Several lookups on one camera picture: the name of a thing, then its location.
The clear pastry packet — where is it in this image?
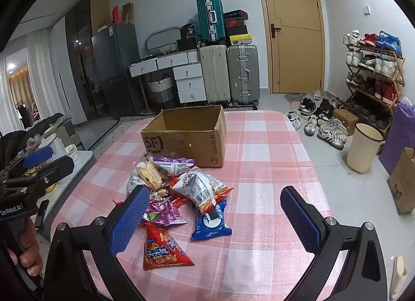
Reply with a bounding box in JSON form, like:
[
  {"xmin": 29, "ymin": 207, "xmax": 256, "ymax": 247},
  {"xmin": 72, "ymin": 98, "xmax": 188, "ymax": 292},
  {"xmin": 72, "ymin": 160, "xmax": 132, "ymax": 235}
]
[{"xmin": 135, "ymin": 160, "xmax": 167, "ymax": 189}]

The dark glass cabinet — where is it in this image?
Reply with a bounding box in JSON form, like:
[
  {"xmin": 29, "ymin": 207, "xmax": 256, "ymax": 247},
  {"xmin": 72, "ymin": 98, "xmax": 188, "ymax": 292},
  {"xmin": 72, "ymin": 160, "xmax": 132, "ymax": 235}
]
[{"xmin": 65, "ymin": 0, "xmax": 109, "ymax": 120}]

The grey and white wicker basket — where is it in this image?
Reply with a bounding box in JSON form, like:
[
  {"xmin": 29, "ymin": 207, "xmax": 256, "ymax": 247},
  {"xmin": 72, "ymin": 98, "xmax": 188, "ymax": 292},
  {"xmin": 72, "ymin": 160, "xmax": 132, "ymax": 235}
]
[{"xmin": 148, "ymin": 74, "xmax": 176, "ymax": 102}]

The dark grey refrigerator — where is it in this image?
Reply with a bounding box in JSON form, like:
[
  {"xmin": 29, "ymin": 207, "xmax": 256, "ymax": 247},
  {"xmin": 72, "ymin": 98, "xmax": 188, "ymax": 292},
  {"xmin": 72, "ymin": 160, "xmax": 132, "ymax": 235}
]
[{"xmin": 91, "ymin": 24, "xmax": 143, "ymax": 118}]

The white curtain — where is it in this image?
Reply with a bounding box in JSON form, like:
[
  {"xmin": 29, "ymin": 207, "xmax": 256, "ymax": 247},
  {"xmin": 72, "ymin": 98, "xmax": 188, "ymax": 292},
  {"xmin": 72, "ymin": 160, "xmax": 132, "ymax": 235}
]
[{"xmin": 26, "ymin": 25, "xmax": 62, "ymax": 120}]

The blue cookie packet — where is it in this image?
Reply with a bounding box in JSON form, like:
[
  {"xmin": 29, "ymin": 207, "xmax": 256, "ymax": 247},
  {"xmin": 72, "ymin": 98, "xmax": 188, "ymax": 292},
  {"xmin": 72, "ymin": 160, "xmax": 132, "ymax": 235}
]
[{"xmin": 191, "ymin": 199, "xmax": 233, "ymax": 241}]

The oval mirror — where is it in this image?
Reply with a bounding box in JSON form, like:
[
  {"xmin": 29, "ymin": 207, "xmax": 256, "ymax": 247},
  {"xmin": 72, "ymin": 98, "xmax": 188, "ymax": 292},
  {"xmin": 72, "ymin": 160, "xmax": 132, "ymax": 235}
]
[{"xmin": 145, "ymin": 26, "xmax": 181, "ymax": 53}]

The silver snack packet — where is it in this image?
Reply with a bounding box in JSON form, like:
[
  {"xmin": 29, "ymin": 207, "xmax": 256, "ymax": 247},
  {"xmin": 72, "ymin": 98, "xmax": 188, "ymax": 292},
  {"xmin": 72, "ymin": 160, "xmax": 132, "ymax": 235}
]
[{"xmin": 130, "ymin": 171, "xmax": 146, "ymax": 196}]

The brown carton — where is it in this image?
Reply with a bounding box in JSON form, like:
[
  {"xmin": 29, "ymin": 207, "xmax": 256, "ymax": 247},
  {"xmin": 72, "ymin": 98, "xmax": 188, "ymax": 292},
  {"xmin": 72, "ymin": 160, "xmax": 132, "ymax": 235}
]
[{"xmin": 122, "ymin": 3, "xmax": 134, "ymax": 24}]

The person's left hand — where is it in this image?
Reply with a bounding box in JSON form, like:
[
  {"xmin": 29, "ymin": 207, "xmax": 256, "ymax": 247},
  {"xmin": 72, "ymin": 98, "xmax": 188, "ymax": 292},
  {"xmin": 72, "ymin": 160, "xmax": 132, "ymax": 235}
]
[{"xmin": 8, "ymin": 218, "xmax": 43, "ymax": 277}]

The black and red shoe box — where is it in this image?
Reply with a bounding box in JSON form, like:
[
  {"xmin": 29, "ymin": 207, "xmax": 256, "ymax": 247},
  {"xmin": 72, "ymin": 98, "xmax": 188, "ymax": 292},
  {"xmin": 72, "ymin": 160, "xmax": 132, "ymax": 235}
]
[{"xmin": 225, "ymin": 18, "xmax": 250, "ymax": 29}]

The plain red snack packet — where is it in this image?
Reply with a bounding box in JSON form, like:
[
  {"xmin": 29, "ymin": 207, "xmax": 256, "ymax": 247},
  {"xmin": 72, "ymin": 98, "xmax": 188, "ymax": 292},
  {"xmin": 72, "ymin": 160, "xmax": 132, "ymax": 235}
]
[{"xmin": 169, "ymin": 187, "xmax": 192, "ymax": 211}]

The small cardboard box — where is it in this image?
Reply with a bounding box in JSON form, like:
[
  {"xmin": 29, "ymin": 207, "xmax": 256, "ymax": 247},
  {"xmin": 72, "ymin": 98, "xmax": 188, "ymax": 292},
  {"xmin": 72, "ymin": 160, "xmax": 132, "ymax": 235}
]
[
  {"xmin": 387, "ymin": 147, "xmax": 415, "ymax": 215},
  {"xmin": 333, "ymin": 109, "xmax": 359, "ymax": 136}
]

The grey door mat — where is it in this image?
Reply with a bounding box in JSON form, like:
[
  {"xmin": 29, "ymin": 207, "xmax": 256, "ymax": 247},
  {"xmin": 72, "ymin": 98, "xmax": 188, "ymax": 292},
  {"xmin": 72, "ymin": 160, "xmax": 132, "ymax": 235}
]
[{"xmin": 285, "ymin": 93, "xmax": 321, "ymax": 112}]

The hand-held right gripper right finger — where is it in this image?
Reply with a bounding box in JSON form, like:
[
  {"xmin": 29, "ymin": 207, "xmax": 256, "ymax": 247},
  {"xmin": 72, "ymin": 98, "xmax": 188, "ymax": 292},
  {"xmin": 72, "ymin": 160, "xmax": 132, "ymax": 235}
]
[{"xmin": 280, "ymin": 186, "xmax": 388, "ymax": 301}]

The purple bag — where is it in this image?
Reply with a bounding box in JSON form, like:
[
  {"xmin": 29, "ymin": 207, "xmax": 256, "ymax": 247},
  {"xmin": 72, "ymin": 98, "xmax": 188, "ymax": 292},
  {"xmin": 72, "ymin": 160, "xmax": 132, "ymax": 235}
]
[{"xmin": 379, "ymin": 97, "xmax": 415, "ymax": 175}]

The shoe rack with shoes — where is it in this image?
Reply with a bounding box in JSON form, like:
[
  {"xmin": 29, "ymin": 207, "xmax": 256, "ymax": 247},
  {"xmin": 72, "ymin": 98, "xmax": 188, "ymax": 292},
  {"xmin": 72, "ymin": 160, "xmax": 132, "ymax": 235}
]
[{"xmin": 343, "ymin": 30, "xmax": 404, "ymax": 128}]

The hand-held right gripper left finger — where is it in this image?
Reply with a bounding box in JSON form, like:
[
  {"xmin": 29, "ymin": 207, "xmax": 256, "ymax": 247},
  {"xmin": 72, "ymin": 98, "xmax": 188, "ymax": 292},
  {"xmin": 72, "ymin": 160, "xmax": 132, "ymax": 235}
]
[{"xmin": 43, "ymin": 185, "xmax": 150, "ymax": 301}]

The pink checked tablecloth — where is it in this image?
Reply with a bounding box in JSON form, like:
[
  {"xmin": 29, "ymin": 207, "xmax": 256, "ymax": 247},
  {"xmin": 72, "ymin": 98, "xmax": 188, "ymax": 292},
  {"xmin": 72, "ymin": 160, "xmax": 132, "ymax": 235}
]
[{"xmin": 42, "ymin": 110, "xmax": 349, "ymax": 301}]

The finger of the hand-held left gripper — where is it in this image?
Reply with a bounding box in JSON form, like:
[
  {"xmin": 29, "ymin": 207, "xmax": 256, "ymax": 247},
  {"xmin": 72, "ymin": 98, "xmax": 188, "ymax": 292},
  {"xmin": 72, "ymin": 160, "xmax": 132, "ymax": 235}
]
[
  {"xmin": 5, "ymin": 155, "xmax": 75, "ymax": 196},
  {"xmin": 6, "ymin": 147, "xmax": 54, "ymax": 175}
]

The black and white patterned rug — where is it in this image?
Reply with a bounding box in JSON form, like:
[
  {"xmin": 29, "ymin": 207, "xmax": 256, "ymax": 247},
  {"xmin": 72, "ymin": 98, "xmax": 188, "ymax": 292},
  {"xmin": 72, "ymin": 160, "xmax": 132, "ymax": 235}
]
[{"xmin": 115, "ymin": 106, "xmax": 163, "ymax": 126}]

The red triangular snack packet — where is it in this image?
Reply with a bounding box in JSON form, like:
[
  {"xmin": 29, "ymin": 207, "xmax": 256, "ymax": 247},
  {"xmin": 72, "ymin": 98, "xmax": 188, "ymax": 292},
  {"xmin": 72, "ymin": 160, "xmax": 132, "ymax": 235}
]
[{"xmin": 143, "ymin": 221, "xmax": 195, "ymax": 272}]

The scattered pile of sneakers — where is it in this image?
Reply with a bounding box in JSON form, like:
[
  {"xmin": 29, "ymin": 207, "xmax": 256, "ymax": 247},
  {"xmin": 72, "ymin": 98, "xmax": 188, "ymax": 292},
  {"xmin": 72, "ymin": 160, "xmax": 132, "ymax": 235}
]
[{"xmin": 287, "ymin": 90, "xmax": 349, "ymax": 151}]

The small black device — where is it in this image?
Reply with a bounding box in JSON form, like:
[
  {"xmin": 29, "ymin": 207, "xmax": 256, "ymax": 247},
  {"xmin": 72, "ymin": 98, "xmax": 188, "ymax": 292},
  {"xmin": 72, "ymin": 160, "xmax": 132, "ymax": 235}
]
[{"xmin": 34, "ymin": 200, "xmax": 49, "ymax": 228}]

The beige slipper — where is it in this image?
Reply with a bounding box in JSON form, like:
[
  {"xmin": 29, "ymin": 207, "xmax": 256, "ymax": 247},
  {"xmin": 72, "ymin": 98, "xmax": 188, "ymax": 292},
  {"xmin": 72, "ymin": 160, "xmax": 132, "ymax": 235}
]
[{"xmin": 389, "ymin": 255, "xmax": 407, "ymax": 300}]

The teal suitcase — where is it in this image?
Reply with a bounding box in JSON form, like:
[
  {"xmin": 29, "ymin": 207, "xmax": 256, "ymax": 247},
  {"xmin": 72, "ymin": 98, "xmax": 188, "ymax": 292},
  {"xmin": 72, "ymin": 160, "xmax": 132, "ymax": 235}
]
[{"xmin": 196, "ymin": 0, "xmax": 226, "ymax": 44}]

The black jacket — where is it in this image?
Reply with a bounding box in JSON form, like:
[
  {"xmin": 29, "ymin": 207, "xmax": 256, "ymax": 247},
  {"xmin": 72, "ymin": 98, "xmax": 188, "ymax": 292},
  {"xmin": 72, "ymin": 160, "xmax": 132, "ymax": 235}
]
[{"xmin": 0, "ymin": 113, "xmax": 65, "ymax": 172}]

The beige suitcase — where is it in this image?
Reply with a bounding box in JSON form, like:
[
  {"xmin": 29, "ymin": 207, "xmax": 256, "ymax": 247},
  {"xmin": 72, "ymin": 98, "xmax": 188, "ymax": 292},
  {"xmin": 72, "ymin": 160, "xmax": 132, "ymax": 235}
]
[{"xmin": 198, "ymin": 45, "xmax": 231, "ymax": 105}]

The white dresser with drawers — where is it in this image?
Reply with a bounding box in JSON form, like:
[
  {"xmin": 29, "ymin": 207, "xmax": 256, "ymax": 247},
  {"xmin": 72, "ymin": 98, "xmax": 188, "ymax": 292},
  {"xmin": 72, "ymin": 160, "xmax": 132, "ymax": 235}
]
[{"xmin": 129, "ymin": 51, "xmax": 206, "ymax": 104}]

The white side table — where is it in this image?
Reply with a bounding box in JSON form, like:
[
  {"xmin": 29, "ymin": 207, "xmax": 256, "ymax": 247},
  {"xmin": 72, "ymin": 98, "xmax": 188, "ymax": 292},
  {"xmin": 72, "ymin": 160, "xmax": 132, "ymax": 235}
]
[{"xmin": 42, "ymin": 145, "xmax": 96, "ymax": 224}]

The large white red-edged snack packet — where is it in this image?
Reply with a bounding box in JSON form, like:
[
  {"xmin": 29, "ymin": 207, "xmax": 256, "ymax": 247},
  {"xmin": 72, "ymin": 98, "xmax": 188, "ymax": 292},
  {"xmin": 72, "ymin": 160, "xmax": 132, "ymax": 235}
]
[{"xmin": 172, "ymin": 169, "xmax": 234, "ymax": 215}]

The brown cardboard box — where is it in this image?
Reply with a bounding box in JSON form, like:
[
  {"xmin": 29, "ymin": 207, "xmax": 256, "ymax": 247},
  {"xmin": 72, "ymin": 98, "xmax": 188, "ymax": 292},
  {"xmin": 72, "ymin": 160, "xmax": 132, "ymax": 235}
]
[{"xmin": 141, "ymin": 105, "xmax": 227, "ymax": 168}]

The purple and green snack packet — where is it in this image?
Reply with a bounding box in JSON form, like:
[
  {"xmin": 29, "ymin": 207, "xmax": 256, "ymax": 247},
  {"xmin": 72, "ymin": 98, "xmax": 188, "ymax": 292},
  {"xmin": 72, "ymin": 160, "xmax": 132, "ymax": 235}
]
[{"xmin": 143, "ymin": 191, "xmax": 189, "ymax": 228}]

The black bag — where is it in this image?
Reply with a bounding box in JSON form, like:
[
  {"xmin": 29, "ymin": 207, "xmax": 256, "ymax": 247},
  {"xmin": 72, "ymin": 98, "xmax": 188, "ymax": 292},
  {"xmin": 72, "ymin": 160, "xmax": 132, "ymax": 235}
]
[{"xmin": 177, "ymin": 24, "xmax": 199, "ymax": 50}]

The tan wooden door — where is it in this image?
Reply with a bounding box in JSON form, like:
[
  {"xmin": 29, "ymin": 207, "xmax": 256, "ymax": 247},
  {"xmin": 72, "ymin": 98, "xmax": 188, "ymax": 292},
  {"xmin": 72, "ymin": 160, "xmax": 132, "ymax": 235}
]
[{"xmin": 254, "ymin": 0, "xmax": 326, "ymax": 94}]

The cream trash bin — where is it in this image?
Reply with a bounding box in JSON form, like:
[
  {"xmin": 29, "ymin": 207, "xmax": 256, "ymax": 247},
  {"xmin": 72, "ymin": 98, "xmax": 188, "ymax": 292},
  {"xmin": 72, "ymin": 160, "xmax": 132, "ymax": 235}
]
[{"xmin": 347, "ymin": 122, "xmax": 385, "ymax": 173}]

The silver suitcase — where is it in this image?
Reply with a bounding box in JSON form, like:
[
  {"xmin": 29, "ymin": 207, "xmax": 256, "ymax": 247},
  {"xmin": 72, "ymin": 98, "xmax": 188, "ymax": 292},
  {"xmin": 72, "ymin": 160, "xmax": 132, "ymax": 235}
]
[{"xmin": 226, "ymin": 44, "xmax": 261, "ymax": 107}]

